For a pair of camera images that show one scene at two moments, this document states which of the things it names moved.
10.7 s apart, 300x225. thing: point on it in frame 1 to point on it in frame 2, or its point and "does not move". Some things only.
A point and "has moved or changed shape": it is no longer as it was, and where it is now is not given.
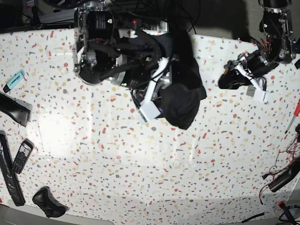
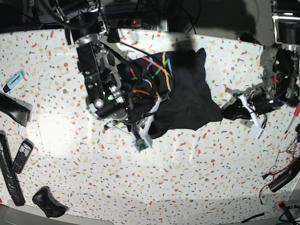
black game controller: x=43 y=198 does not move
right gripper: x=141 y=57 to x=131 y=102
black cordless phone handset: x=23 y=155 does not move
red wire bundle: x=284 y=158 does not move
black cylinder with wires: x=287 y=175 does not move
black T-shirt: x=180 y=100 has moved or changed shape
